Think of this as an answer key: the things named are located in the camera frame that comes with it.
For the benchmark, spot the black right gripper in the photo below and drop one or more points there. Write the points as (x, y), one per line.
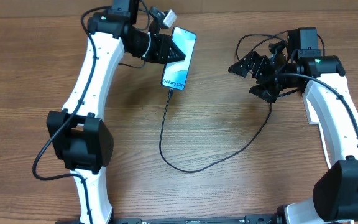
(267, 94)

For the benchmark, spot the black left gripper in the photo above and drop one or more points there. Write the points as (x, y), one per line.
(165, 42)

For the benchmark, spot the blue Samsung Galaxy smartphone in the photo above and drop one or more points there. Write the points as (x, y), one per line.
(176, 71)

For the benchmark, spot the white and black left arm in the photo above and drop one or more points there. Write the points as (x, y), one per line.
(78, 133)

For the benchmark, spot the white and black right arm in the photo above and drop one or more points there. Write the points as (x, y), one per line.
(300, 63)

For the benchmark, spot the white power strip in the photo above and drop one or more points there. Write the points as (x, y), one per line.
(310, 112)

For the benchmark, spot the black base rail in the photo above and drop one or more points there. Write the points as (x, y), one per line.
(197, 220)

